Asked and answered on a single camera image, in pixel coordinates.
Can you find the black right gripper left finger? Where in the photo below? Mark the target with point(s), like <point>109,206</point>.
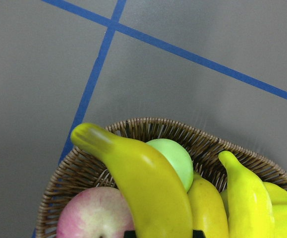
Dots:
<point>129,234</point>

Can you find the yellow banana basket right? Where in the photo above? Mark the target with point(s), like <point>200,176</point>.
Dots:
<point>249,204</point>

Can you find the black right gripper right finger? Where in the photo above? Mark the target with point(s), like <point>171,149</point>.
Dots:
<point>198,234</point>

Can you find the pink red apple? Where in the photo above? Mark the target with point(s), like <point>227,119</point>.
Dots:
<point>99,212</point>

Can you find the yellow banana basket edge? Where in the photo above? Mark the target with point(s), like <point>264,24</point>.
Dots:
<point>278,198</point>

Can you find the yellow banana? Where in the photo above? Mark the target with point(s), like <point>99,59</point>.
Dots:
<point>154,192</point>
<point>208,211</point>

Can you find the green apple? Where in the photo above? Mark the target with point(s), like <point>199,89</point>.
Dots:
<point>178,157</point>

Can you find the brown wicker basket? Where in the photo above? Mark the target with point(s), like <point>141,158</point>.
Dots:
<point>78,170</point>

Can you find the yellow banana in basket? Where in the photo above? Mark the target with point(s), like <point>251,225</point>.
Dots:
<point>208,211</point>

